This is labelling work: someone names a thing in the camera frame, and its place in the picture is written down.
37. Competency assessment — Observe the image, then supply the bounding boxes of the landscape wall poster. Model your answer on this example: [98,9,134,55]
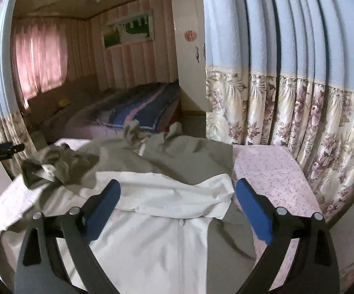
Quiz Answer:
[103,9,154,49]

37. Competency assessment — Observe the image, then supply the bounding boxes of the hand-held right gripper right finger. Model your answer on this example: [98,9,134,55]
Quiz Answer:
[236,178,340,294]

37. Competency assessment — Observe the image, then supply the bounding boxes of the pink floral bed sheet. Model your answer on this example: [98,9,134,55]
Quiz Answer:
[0,138,354,294]

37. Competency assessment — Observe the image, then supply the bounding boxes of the pink window curtain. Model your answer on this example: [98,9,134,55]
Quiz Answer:
[12,17,69,111]

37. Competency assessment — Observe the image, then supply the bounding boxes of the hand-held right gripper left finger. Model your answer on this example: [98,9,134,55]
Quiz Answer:
[14,178,122,294]

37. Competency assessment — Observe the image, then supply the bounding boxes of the olive jacket with white lining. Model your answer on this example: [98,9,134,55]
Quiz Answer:
[22,122,255,294]

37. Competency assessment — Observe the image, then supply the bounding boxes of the white wardrobe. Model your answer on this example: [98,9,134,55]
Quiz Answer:
[171,0,214,114]

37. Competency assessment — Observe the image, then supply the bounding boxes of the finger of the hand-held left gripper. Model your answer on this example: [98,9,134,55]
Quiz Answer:
[0,142,25,160]

